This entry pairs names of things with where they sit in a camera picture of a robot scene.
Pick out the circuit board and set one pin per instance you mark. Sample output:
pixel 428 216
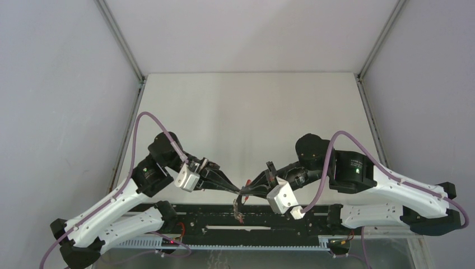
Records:
pixel 339 244
pixel 173 242

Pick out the left circuit board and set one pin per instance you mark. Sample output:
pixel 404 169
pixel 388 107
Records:
pixel 173 242

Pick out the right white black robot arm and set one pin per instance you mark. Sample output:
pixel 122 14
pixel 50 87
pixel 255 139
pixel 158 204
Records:
pixel 423 208

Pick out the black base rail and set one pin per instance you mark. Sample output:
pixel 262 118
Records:
pixel 216 226

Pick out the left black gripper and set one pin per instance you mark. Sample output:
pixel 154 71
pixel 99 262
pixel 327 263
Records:
pixel 221 181

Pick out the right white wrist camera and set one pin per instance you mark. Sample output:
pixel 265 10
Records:
pixel 282 200

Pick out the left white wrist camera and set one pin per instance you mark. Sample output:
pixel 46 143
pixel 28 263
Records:
pixel 188 177

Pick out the right circuit board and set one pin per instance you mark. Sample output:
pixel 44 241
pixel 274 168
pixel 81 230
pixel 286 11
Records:
pixel 339 244

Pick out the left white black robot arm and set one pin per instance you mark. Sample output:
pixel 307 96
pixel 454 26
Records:
pixel 85 238

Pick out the red grey keyring holder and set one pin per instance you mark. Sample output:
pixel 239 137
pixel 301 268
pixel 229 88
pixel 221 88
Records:
pixel 239 202

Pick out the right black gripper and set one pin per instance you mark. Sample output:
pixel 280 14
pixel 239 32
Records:
pixel 262 179

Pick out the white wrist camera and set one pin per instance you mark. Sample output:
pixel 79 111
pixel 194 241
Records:
pixel 188 177
pixel 282 200

